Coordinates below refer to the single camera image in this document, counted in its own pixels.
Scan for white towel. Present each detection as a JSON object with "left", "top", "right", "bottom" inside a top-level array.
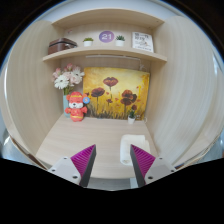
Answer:
[{"left": 119, "top": 133, "right": 152, "bottom": 167}]

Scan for wooden shelf with items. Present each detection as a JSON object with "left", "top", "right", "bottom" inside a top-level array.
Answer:
[{"left": 42, "top": 8, "right": 169, "bottom": 64}]

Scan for red plush toy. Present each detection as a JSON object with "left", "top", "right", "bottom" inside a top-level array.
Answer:
[{"left": 64, "top": 91, "right": 91, "bottom": 123}]

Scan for pink and white flowers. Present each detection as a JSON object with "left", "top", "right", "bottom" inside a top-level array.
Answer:
[{"left": 52, "top": 63, "right": 86, "bottom": 96}]

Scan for yellow poppy painting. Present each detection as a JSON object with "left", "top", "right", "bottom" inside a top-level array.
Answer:
[{"left": 82, "top": 66, "right": 151, "bottom": 120}]

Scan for small potted plant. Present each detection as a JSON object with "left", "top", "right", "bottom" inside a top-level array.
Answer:
[{"left": 127, "top": 109, "right": 137, "bottom": 125}]

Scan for light blue vase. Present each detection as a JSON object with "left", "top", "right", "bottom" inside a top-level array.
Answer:
[{"left": 62, "top": 94, "right": 73, "bottom": 118}]

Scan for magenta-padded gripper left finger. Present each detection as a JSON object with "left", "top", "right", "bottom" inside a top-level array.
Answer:
[{"left": 47, "top": 143, "right": 97, "bottom": 188}]

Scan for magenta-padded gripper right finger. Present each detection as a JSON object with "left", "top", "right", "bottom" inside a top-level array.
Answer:
[{"left": 129, "top": 143, "right": 177, "bottom": 188}]

